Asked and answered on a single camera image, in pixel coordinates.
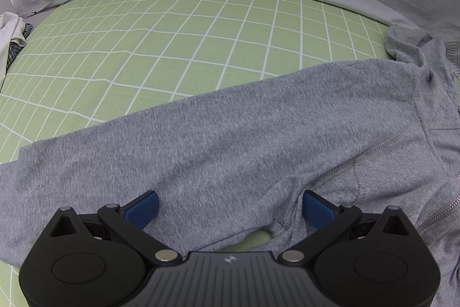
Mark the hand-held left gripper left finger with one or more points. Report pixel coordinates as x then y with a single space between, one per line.
143 210

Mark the green checked bed sheet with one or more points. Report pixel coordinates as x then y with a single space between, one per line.
179 41

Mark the dark plaid cloth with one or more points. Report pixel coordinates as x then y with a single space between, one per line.
18 48

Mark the grey zip hoodie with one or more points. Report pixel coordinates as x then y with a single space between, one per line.
251 134

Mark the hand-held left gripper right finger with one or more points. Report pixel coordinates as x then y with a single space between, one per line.
318 211

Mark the white shirt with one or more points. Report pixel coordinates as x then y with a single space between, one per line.
7 30

